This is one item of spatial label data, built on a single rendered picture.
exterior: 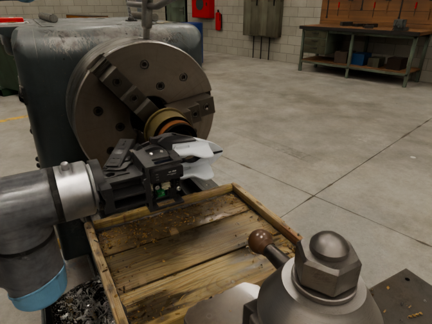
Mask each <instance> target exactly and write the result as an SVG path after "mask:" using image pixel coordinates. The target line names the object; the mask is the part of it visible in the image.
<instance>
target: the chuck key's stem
mask: <svg viewBox="0 0 432 324"><path fill-rule="evenodd" d="M147 3H153V0H142V5H141V27H142V28H143V39H144V40H150V29H151V28H152V10H151V9H148V8H147Z"/></svg>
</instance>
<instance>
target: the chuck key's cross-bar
mask: <svg viewBox="0 0 432 324"><path fill-rule="evenodd" d="M174 1H176V0H160V1H159V2H157V3H147V8H148V9H151V10H159V9H161V8H162V7H164V6H166V5H169V4H170V3H172V2H174ZM126 5H127V6H128V7H133V8H141V5H142V2H135V1H127V3H126Z"/></svg>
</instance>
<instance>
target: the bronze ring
mask: <svg viewBox="0 0 432 324"><path fill-rule="evenodd" d="M168 132H174V133H179V134H184V135H187V136H192V137H195V138H197V133H196V131H195V129H194V128H193V127H192V125H191V123H190V122H189V121H188V120H187V119H186V116H185V115H184V114H183V113H182V112H181V111H179V110H178V109H175V108H171V107H167V108H163V109H160V110H158V111H156V112H155V113H153V114H152V115H151V116H150V117H149V119H148V120H147V122H146V124H145V127H144V132H143V134H144V138H145V141H149V137H154V136H159V135H160V134H164V133H168Z"/></svg>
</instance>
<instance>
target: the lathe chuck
mask: <svg viewBox="0 0 432 324"><path fill-rule="evenodd" d="M102 57H105V58H106V59H107V60H108V61H109V62H110V63H111V64H112V65H114V66H115V67H117V68H118V69H119V70H120V71H121V72H122V73H123V74H124V75H125V76H126V77H127V78H128V79H129V80H130V81H131V83H132V84H133V85H135V86H136V87H137V88H138V89H139V90H140V91H141V92H142V93H143V94H144V95H145V96H146V97H148V96H154V97H155V99H156V102H157V108H158V109H161V104H160V99H162V100H163V101H164V102H165V103H166V104H169V103H171V102H175V101H178V100H182V99H184V98H188V97H191V96H195V95H198V94H201V93H205V92H208V91H211V90H212V88H211V85H210V82H209V80H208V78H207V76H206V74H205V72H204V71H203V69H202V68H201V66H200V65H199V64H198V63H197V62H196V61H195V60H194V59H193V58H192V57H191V56H190V55H189V54H187V53H186V52H185V51H183V50H181V49H179V48H177V47H175V46H173V45H171V44H167V43H164V42H159V41H156V40H152V39H150V40H144V39H143V37H127V38H122V39H118V40H114V41H111V42H108V43H107V44H104V45H103V46H101V47H99V48H98V49H96V50H95V51H93V52H92V53H91V54H90V55H89V56H88V57H87V58H86V59H85V60H84V61H83V63H81V65H80V67H79V68H78V69H77V71H76V73H75V75H74V77H73V79H72V81H71V85H70V88H69V93H68V98H67V111H68V116H69V122H70V124H71V128H72V129H73V132H74V134H75V136H76V138H77V140H78V142H79V144H80V147H81V148H82V150H83V152H84V154H85V155H86V156H87V158H88V159H89V160H92V159H97V160H98V162H99V164H100V166H101V169H102V170H103V167H104V165H105V163H106V161H107V160H108V158H109V156H110V155H111V153H112V151H113V150H114V148H115V146H116V145H117V143H118V142H119V140H120V139H135V142H136V138H137V135H138V133H137V132H136V131H135V130H134V129H133V127H137V128H141V129H144V127H145V124H144V125H131V110H130V109H129V108H128V107H127V106H126V105H125V104H124V103H123V102H122V101H121V100H120V99H119V98H118V97H117V96H116V95H114V94H113V93H112V92H111V91H110V90H109V89H108V88H107V87H106V86H105V85H104V84H103V83H102V82H101V81H100V80H99V79H97V78H96V77H95V76H94V75H93V74H92V72H90V69H91V68H92V67H93V66H94V65H95V64H96V63H97V62H98V61H99V60H100V59H101V58H102ZM213 115H214V113H213V114H209V115H207V116H203V117H201V118H202V121H200V122H197V123H194V124H193V128H194V129H195V131H196V133H197V138H200V139H203V140H207V138H208V135H209V133H210V130H211V127H212V123H213Z"/></svg>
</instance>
